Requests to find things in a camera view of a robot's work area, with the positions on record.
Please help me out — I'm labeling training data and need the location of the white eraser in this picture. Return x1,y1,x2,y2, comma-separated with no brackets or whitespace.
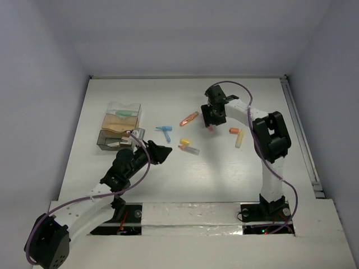
107,142,121,148

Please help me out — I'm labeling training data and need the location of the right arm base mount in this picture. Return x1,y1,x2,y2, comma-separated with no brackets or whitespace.
237,203,295,235

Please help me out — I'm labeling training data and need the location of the clear plastic container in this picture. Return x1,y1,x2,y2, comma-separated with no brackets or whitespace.
106,101,142,119

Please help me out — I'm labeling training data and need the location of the dark grey plastic container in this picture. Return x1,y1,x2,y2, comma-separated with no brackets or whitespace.
96,129,134,151

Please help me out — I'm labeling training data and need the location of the orange plastic container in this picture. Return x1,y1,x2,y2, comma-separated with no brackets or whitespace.
102,114,140,133

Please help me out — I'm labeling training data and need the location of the short pencil in tube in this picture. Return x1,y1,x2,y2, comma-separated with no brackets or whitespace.
178,145,200,156

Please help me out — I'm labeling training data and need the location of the purple cable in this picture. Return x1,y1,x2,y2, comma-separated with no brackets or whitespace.
25,134,152,266
206,81,298,234

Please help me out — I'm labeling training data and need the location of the green highlighter pen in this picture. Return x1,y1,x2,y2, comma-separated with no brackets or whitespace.
114,110,138,117

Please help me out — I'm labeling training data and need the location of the orange highlighter pen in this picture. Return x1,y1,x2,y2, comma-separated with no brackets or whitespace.
179,111,199,127

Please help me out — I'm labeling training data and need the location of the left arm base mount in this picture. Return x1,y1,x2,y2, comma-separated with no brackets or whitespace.
90,203,142,236

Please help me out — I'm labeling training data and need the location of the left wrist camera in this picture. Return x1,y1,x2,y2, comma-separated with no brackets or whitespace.
127,127,145,146

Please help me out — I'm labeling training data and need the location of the blue highlighter pen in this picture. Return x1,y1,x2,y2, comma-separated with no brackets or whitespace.
156,126,172,132

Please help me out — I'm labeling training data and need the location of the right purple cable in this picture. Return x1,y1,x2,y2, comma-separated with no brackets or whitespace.
206,81,298,234

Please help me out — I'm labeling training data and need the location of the silver foil strip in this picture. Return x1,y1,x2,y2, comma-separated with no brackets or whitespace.
141,202,243,236

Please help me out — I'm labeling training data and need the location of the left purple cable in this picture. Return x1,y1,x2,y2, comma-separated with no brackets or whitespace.
25,134,152,266

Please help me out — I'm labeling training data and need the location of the yellow highlighter pen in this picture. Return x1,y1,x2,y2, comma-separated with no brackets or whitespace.
235,130,244,149

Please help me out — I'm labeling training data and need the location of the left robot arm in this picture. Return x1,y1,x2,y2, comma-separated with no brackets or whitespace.
24,140,172,268

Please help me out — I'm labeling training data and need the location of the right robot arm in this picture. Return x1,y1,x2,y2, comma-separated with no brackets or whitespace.
201,83,292,222

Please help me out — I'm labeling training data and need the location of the orange eraser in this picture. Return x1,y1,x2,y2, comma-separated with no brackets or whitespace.
229,128,240,135

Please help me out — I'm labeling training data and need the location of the yellow eraser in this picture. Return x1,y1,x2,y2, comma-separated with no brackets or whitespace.
180,138,190,146

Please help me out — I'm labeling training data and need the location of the blue pen cap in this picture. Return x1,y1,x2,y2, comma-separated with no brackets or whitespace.
163,130,171,143

